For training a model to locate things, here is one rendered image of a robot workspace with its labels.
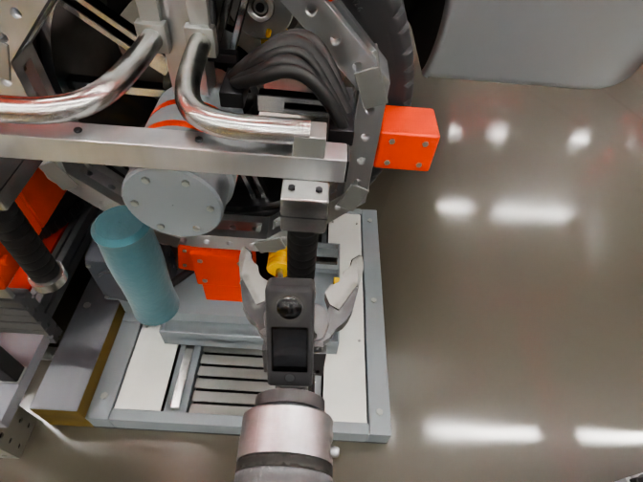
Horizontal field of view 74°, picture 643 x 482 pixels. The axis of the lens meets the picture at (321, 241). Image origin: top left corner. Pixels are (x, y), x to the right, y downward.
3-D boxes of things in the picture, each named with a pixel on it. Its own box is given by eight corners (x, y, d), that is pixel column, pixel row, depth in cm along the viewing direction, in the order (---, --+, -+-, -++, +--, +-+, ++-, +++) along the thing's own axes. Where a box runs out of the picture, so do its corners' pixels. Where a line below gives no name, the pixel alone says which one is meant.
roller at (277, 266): (300, 193, 110) (301, 176, 106) (292, 288, 91) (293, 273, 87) (278, 191, 110) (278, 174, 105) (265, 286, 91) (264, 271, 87)
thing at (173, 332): (337, 258, 148) (340, 241, 140) (336, 356, 125) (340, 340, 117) (193, 249, 146) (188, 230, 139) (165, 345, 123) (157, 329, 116)
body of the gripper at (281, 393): (267, 327, 54) (254, 426, 46) (264, 291, 48) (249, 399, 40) (326, 331, 54) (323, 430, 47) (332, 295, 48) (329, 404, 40)
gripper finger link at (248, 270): (226, 278, 57) (259, 332, 52) (221, 251, 52) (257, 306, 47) (247, 269, 58) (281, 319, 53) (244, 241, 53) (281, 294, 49)
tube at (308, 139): (328, 64, 55) (336, -29, 47) (323, 160, 42) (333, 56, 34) (191, 53, 54) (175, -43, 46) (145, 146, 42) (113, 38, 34)
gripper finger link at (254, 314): (230, 291, 50) (266, 350, 46) (229, 284, 49) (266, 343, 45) (265, 274, 52) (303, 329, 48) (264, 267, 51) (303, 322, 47)
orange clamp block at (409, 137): (370, 139, 72) (423, 143, 72) (372, 169, 67) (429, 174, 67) (377, 102, 67) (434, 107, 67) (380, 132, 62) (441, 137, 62)
